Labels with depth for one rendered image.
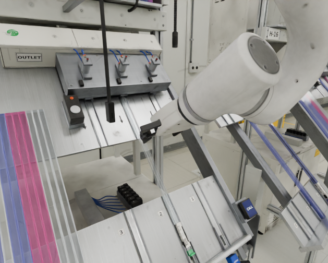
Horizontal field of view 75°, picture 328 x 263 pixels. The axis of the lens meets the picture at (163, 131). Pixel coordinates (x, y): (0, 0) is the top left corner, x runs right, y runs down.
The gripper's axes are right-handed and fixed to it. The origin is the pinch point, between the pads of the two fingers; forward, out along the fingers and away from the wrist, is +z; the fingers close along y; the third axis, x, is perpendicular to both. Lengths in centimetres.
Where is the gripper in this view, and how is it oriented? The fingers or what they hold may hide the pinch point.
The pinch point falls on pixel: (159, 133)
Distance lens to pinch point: 55.0
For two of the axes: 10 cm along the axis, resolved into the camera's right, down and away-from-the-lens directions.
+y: -8.2, 1.8, -5.4
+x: 3.3, 9.2, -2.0
